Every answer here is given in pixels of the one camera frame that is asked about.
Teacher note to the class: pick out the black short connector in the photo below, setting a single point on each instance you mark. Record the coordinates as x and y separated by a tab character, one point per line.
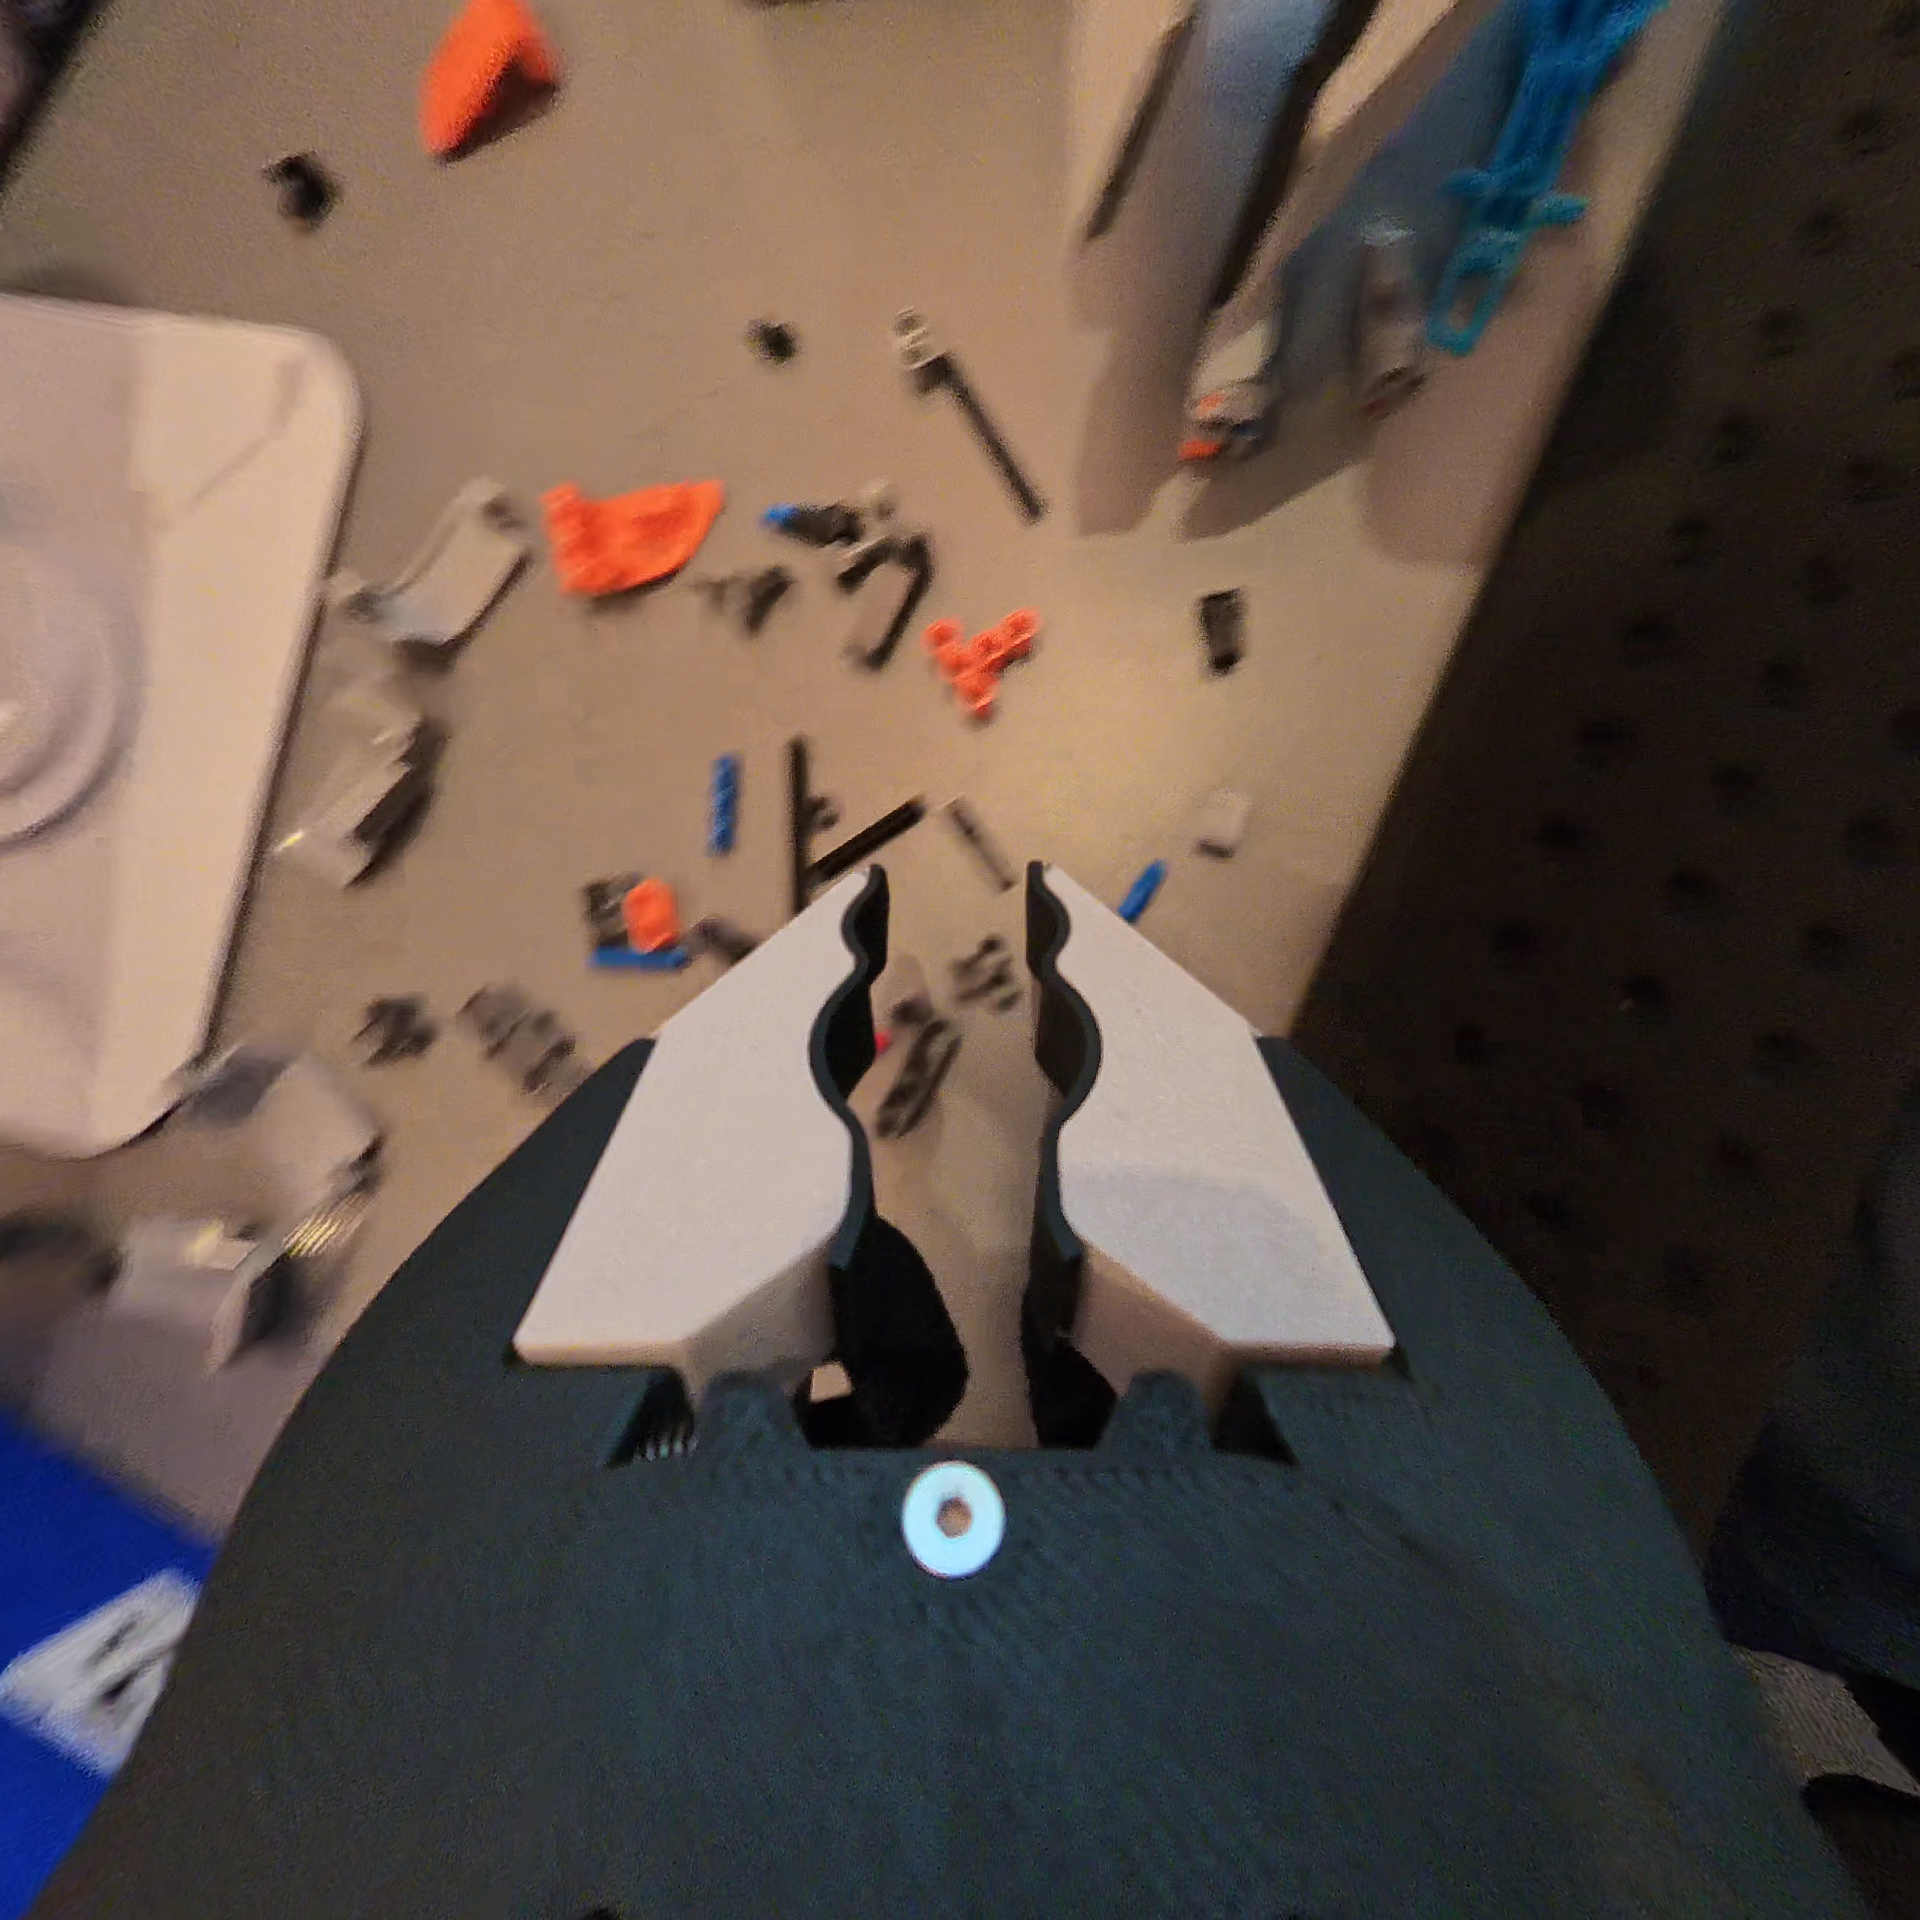
1218	629

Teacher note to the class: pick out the black connector with blue pin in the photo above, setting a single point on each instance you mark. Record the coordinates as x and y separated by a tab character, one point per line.
819	521

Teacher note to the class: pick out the light grey angled panel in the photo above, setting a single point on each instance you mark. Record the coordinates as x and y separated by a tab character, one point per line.
225	1276

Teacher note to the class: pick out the grey L-shaped beam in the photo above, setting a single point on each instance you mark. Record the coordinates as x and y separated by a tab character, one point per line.
891	594

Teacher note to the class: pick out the blue storage box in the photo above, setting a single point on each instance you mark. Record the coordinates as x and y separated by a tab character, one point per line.
77	1545

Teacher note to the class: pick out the dark grey double connector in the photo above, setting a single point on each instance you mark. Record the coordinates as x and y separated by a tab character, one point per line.
520	1038

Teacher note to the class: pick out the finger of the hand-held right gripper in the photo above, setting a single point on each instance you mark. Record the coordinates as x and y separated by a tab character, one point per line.
1200	105
1425	105

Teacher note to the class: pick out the dark grey pin connector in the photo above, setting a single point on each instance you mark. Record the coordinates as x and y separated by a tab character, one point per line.
751	594

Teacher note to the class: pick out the orange flat panel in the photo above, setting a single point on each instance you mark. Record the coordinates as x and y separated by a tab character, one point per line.
630	536

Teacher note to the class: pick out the black dimpled mat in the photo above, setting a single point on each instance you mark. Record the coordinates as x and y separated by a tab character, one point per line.
1651	750

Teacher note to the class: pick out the grey cylinder axle assembly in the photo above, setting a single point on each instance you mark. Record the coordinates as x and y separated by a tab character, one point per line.
1231	411

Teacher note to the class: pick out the orange wedge brick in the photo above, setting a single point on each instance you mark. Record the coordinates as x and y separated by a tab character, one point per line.
480	67

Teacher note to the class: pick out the dark grey holed beam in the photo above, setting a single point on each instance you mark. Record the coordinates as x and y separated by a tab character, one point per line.
917	1067

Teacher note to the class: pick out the long black axle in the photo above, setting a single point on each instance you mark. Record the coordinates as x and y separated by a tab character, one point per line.
983	434

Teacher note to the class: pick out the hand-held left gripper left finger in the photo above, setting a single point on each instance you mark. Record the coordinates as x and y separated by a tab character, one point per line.
690	1201

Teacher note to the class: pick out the black small angled connector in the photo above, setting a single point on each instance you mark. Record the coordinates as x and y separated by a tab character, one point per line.
299	187

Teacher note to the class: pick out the dark grey short beam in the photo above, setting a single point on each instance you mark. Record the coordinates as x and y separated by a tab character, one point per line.
45	1248

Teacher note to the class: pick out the dark grey ribbed connector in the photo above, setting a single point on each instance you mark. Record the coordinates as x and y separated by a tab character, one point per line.
607	907

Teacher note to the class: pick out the grey curved panel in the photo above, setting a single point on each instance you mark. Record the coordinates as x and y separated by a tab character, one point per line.
285	1114
368	795
441	578

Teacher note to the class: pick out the white stand base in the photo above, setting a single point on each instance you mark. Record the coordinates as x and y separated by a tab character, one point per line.
182	901

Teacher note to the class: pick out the orange two-hole connector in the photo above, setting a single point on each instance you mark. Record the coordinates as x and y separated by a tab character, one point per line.
653	915

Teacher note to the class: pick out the light grey slope tile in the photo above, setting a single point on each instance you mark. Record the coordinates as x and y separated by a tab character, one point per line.
1224	822

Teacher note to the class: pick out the orange five-hole connector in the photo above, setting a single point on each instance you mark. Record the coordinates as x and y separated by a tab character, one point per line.
983	660

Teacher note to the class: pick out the dark grey triple tube connector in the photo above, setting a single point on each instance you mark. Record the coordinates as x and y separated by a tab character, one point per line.
985	969

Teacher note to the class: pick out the black long pin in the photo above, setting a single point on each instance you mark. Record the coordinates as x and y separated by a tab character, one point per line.
979	843

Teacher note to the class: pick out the teal separator tool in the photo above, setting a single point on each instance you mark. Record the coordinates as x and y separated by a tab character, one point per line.
1515	180

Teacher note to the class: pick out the blue pin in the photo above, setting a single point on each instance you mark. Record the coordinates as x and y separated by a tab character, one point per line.
725	805
1142	890
638	956

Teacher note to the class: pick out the black bush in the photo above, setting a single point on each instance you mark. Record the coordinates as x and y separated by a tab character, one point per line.
723	940
773	340

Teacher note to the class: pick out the grey double-hole connector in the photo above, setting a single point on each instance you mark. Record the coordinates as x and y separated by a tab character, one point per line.
911	332

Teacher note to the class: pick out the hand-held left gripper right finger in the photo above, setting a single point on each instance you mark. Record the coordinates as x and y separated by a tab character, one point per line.
1200	1201

